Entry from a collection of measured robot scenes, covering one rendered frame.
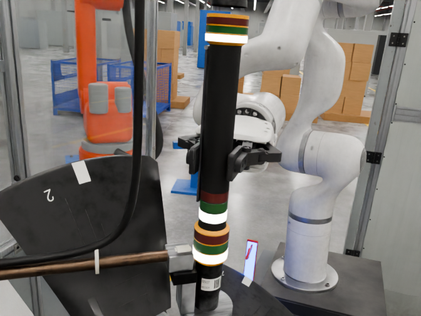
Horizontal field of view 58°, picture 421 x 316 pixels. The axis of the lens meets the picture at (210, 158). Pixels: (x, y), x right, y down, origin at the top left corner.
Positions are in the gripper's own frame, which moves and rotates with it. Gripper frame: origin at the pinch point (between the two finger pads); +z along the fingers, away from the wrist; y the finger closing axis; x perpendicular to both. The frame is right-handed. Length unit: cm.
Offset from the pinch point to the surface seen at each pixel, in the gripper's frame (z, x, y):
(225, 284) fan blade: -19.8, -31.1, 1.7
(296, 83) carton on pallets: -745, -67, 53
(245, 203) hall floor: -307, -147, 51
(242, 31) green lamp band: 1.4, 14.2, -2.1
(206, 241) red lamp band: 2.3, -9.3, -0.3
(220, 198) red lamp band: 1.4, -4.0, -1.3
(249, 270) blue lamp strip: -35, -37, 0
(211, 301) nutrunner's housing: 1.3, -18.3, -1.2
